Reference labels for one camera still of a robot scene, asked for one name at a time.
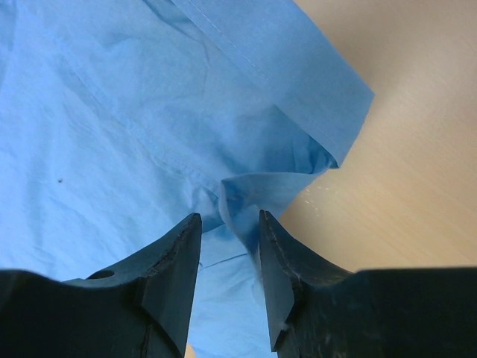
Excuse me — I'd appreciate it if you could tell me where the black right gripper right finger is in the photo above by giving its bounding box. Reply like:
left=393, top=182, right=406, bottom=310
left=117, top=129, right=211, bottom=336
left=259, top=211, right=476, bottom=357

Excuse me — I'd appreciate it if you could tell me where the light blue long sleeve shirt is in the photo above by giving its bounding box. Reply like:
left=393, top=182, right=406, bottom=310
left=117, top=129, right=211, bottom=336
left=1, top=1, right=373, bottom=357

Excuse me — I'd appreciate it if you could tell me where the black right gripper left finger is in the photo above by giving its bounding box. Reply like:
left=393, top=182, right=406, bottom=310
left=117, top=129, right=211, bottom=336
left=1, top=213, right=202, bottom=357

